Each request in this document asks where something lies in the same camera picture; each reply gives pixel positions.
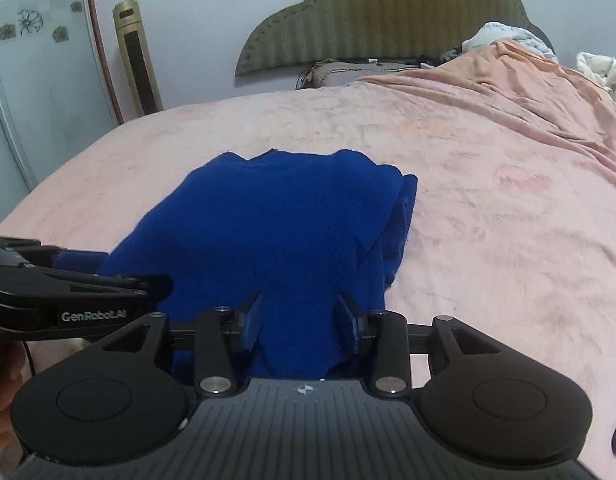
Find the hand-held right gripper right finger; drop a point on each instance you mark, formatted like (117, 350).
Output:
(349, 327)

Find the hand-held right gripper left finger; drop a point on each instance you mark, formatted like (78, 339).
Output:
(250, 325)

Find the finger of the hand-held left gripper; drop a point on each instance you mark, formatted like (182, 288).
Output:
(43, 252)
(158, 285)

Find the blue beaded sweater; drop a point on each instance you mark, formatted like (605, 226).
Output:
(288, 220)

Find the floral frosted glass door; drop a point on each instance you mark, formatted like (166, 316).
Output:
(38, 85)

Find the gold tower fan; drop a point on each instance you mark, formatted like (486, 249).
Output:
(138, 60)

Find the brown pillow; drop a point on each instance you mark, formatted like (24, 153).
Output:
(338, 72)

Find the peach bed sheet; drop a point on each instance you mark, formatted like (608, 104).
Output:
(487, 85)

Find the green padded headboard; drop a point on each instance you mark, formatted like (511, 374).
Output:
(387, 15)

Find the white printed quilt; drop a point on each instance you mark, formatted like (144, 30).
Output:
(507, 37)

